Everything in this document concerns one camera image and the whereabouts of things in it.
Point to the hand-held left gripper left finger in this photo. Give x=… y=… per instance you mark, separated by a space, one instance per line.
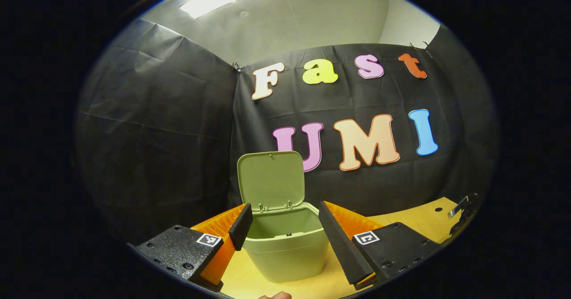
x=241 y=227

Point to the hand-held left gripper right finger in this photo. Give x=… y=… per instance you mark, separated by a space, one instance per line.
x=343 y=250

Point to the green desktop garbage bin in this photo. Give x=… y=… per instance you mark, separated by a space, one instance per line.
x=285 y=254

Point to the black backdrop cloth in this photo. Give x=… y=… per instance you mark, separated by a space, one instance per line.
x=156 y=134

